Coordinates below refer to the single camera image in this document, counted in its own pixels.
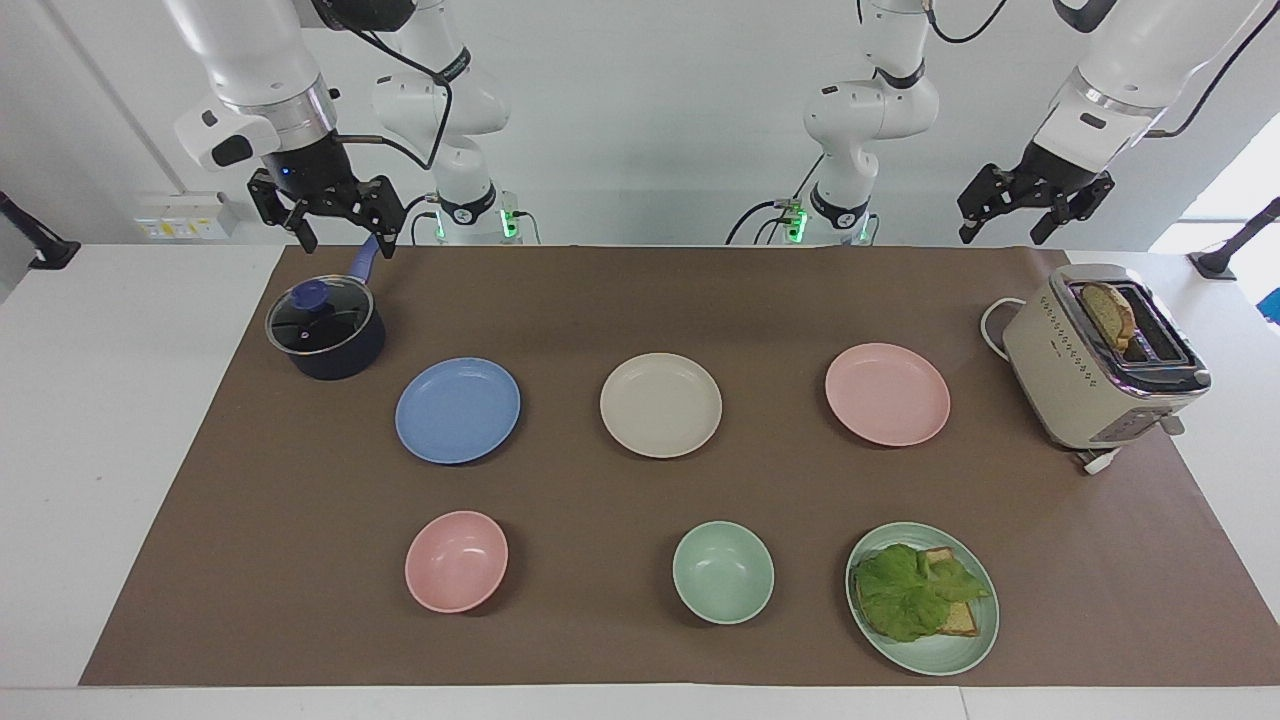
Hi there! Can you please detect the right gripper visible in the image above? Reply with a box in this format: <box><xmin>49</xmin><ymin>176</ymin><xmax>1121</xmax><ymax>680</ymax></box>
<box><xmin>247</xmin><ymin>133</ymin><xmax>407</xmax><ymax>261</ymax></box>

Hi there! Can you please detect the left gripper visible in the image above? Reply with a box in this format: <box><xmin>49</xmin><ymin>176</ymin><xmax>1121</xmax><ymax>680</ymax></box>
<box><xmin>957</xmin><ymin>142</ymin><xmax>1117</xmax><ymax>247</ymax></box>

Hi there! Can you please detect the glass lid with blue knob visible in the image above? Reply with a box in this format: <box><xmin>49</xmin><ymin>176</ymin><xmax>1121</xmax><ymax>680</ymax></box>
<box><xmin>267</xmin><ymin>276</ymin><xmax>374</xmax><ymax>356</ymax></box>

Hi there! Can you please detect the toast bread slice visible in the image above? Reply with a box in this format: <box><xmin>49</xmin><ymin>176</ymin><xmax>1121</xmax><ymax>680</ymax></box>
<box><xmin>918</xmin><ymin>546</ymin><xmax>982</xmax><ymax>638</ymax></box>
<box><xmin>1079</xmin><ymin>281</ymin><xmax>1138</xmax><ymax>352</ymax></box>

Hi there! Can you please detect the dark blue pot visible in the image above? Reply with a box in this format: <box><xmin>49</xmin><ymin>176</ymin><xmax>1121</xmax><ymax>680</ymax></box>
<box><xmin>265</xmin><ymin>235</ymin><xmax>388</xmax><ymax>382</ymax></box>

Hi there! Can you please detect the cream toaster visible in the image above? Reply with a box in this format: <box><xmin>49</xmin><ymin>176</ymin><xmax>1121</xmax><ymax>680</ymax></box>
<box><xmin>1001</xmin><ymin>263</ymin><xmax>1214</xmax><ymax>452</ymax></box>

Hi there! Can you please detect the black stand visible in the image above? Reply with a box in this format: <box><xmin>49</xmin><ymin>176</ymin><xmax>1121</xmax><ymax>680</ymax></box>
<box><xmin>0</xmin><ymin>189</ymin><xmax>82</xmax><ymax>272</ymax></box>
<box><xmin>1187</xmin><ymin>196</ymin><xmax>1280</xmax><ymax>282</ymax></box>

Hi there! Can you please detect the blue plate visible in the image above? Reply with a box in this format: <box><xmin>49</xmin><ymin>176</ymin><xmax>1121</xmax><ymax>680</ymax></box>
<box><xmin>395</xmin><ymin>357</ymin><xmax>522</xmax><ymax>466</ymax></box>

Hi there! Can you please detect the pink plate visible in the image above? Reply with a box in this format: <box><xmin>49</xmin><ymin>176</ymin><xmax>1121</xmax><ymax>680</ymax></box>
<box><xmin>825</xmin><ymin>342</ymin><xmax>952</xmax><ymax>448</ymax></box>

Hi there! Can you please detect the pink bowl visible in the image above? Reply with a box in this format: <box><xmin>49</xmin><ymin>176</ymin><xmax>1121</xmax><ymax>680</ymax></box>
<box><xmin>404</xmin><ymin>510</ymin><xmax>510</xmax><ymax>614</ymax></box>

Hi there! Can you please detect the beige plate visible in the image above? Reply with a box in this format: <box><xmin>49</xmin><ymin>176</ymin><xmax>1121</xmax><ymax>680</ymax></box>
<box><xmin>599</xmin><ymin>352</ymin><xmax>723</xmax><ymax>460</ymax></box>

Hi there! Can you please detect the green lettuce leaf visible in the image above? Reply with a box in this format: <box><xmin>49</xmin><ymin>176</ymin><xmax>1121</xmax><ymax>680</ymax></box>
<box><xmin>853</xmin><ymin>543</ymin><xmax>992</xmax><ymax>644</ymax></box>

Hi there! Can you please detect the green plate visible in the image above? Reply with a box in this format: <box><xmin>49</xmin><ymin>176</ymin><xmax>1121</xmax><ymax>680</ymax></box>
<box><xmin>846</xmin><ymin>521</ymin><xmax>1001</xmax><ymax>678</ymax></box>

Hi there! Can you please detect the green bowl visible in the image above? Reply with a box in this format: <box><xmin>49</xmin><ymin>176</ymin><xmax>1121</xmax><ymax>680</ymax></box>
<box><xmin>672</xmin><ymin>520</ymin><xmax>776</xmax><ymax>626</ymax></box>

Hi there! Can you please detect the black cable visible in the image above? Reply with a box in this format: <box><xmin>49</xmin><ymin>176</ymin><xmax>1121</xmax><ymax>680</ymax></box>
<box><xmin>1144</xmin><ymin>0</ymin><xmax>1280</xmax><ymax>140</ymax></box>
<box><xmin>724</xmin><ymin>153</ymin><xmax>827</xmax><ymax>247</ymax></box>
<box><xmin>318</xmin><ymin>0</ymin><xmax>456</xmax><ymax>172</ymax></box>
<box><xmin>924</xmin><ymin>0</ymin><xmax>1013</xmax><ymax>47</ymax></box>
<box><xmin>408</xmin><ymin>194</ymin><xmax>443</xmax><ymax>247</ymax></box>

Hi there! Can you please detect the white toaster cable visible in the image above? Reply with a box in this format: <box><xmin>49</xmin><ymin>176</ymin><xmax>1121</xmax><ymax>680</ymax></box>
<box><xmin>979</xmin><ymin>296</ymin><xmax>1032</xmax><ymax>362</ymax></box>

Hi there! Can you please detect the white wall socket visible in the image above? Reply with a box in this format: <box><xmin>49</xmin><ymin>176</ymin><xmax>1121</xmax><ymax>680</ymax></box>
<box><xmin>134</xmin><ymin>191</ymin><xmax>237</xmax><ymax>242</ymax></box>

